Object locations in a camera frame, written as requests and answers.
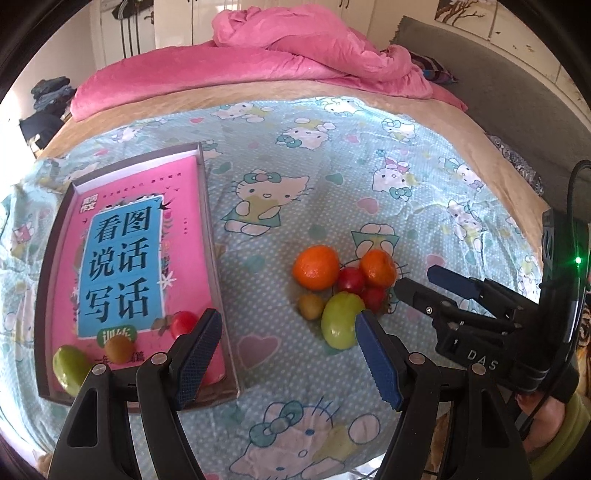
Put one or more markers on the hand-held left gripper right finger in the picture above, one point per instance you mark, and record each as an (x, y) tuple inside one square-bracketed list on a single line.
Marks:
[(378, 360)]

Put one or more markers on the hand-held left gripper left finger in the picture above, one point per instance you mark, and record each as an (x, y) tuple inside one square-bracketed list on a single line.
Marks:
[(198, 355)]

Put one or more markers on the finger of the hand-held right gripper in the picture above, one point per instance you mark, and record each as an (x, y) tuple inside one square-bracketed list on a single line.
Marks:
[(420, 295), (455, 279)]

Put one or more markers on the red tomato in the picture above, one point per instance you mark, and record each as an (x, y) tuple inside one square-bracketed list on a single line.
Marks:
[(373, 295), (184, 323), (349, 279)]

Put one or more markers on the orange tangerine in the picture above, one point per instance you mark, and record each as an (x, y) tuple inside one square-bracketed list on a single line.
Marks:
[(316, 267), (378, 267)]

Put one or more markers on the green apple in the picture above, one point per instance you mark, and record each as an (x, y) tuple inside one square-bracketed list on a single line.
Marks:
[(69, 369), (339, 321)]

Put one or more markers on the brown kiwi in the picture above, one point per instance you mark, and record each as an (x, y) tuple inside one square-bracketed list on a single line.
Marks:
[(310, 307), (121, 348)]

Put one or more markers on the grey cardboard box tray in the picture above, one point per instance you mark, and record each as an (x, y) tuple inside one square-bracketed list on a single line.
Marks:
[(213, 240)]

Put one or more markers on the person's right forearm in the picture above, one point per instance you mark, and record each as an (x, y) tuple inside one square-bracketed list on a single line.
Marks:
[(572, 424)]

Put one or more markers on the beige bed cover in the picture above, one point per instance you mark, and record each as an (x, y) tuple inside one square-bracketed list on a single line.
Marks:
[(489, 152)]

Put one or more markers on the pink book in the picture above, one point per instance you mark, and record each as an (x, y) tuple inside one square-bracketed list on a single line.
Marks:
[(184, 221)]

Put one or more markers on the dark patterned cloth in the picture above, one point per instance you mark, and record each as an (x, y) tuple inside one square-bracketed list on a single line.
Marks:
[(517, 159)]

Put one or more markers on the blue cat print sheet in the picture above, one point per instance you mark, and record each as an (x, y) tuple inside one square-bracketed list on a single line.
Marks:
[(300, 184)]

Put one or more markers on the grey headboard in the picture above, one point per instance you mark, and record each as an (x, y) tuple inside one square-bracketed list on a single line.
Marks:
[(508, 92)]

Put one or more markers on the dark striped pillow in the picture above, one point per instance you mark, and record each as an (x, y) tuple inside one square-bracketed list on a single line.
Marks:
[(434, 69)]

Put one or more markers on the pile of dark clothes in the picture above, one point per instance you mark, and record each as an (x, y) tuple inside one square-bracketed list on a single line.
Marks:
[(39, 127)]

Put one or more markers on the pink blanket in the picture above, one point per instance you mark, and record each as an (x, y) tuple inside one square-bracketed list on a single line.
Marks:
[(231, 78)]

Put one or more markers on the hanging dark bags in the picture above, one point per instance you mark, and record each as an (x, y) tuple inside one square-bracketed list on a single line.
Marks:
[(123, 32)]

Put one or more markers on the white wardrobe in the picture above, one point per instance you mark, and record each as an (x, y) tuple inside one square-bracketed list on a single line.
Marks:
[(184, 23)]

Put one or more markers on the tree wall picture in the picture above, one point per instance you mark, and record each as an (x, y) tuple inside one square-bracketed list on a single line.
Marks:
[(461, 11)]

